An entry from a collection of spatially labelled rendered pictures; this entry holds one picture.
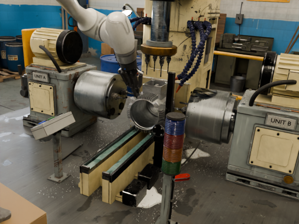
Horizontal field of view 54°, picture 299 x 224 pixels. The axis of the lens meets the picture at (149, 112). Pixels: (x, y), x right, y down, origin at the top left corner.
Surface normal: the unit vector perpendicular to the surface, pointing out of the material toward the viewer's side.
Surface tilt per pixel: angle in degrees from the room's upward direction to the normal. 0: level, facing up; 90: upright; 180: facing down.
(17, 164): 0
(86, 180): 90
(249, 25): 90
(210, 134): 111
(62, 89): 89
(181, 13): 90
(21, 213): 4
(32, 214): 4
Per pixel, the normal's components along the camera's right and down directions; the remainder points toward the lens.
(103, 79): -0.17, -0.64
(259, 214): 0.06, -0.94
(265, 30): -0.53, 0.26
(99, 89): -0.33, -0.18
